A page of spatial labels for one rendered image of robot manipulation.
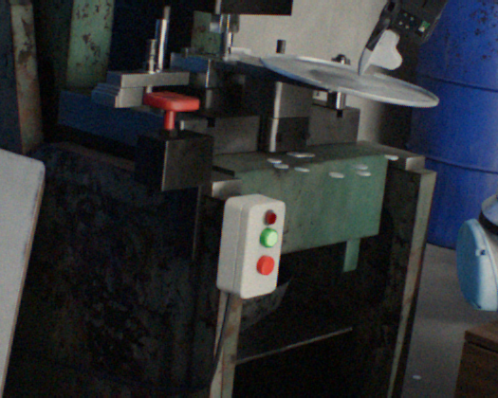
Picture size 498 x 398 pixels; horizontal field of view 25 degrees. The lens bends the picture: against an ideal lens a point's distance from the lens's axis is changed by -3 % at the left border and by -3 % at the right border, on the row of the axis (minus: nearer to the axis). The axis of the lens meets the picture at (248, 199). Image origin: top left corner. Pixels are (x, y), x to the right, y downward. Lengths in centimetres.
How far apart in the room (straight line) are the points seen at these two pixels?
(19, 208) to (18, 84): 21
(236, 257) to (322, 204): 32
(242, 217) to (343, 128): 50
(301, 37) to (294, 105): 210
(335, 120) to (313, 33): 201
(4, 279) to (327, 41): 232
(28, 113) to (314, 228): 53
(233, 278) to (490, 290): 38
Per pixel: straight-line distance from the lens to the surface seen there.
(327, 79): 177
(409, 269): 204
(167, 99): 156
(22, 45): 200
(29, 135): 199
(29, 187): 195
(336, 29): 411
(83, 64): 200
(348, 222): 195
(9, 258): 197
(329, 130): 200
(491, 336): 205
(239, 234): 159
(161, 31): 195
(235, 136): 182
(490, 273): 143
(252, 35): 377
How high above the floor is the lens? 99
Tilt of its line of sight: 13 degrees down
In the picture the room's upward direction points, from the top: 6 degrees clockwise
